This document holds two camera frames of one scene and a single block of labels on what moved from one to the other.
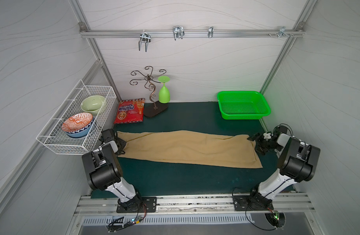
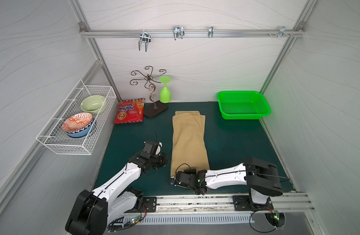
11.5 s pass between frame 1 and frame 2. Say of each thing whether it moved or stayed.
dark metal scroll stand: stayed
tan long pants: moved
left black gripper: moved
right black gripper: moved
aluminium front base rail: stayed
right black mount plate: stayed
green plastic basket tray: stayed
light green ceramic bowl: stayed
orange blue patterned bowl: stayed
